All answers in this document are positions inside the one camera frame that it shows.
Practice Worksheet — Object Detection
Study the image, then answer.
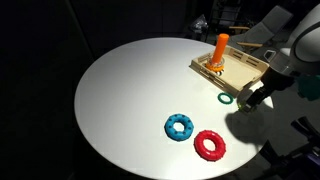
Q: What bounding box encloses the blue studded ring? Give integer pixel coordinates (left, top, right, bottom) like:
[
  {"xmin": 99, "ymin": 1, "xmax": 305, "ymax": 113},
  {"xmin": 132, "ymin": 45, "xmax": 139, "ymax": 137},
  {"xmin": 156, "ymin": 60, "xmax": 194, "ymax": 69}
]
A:
[{"xmin": 164, "ymin": 113, "xmax": 195, "ymax": 142}]

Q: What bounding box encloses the orange rod with base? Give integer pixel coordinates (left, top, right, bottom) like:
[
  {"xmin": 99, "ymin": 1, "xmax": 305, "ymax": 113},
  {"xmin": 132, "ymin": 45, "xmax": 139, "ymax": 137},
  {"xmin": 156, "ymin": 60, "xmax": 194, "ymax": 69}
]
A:
[{"xmin": 204, "ymin": 33, "xmax": 231, "ymax": 73}]

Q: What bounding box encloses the clear plastic bag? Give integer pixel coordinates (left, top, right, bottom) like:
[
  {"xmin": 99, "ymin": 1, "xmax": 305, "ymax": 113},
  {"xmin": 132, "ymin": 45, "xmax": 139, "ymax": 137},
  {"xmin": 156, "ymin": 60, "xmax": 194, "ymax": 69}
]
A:
[{"xmin": 191, "ymin": 14, "xmax": 210, "ymax": 35}]

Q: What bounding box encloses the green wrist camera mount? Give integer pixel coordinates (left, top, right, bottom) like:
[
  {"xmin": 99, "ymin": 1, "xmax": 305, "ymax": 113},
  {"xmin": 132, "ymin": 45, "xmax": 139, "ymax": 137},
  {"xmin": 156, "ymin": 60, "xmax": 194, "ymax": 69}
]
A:
[{"xmin": 295, "ymin": 74, "xmax": 320, "ymax": 102}]

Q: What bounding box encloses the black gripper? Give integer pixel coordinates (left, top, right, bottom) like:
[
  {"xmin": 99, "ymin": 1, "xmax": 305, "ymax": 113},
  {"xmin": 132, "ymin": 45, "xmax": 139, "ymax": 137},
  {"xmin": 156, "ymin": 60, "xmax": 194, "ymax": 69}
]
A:
[{"xmin": 238, "ymin": 65, "xmax": 295, "ymax": 114}]

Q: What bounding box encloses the grey chair with wooden armrests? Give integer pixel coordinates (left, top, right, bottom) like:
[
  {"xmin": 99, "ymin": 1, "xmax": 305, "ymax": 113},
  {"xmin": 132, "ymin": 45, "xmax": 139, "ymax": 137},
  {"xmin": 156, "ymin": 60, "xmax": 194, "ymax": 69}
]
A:
[{"xmin": 229, "ymin": 4, "xmax": 295, "ymax": 53}]

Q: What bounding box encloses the wooden crate tray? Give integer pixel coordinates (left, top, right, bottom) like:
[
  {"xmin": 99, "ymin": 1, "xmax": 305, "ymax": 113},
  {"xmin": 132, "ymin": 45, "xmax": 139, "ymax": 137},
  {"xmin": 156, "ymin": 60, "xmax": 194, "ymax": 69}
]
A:
[{"xmin": 189, "ymin": 45, "xmax": 270, "ymax": 98}]

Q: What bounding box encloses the red ribbed ring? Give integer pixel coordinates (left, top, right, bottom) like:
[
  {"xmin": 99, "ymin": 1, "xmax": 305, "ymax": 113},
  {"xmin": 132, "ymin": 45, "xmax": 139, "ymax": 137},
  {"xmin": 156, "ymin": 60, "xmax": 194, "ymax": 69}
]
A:
[{"xmin": 194, "ymin": 129, "xmax": 227, "ymax": 163}]

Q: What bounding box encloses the black white striped ring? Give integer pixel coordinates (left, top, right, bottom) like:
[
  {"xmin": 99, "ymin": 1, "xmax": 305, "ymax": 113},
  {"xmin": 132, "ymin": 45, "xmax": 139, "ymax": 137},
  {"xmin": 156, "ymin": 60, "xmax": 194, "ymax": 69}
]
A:
[{"xmin": 207, "ymin": 68, "xmax": 226, "ymax": 77}]

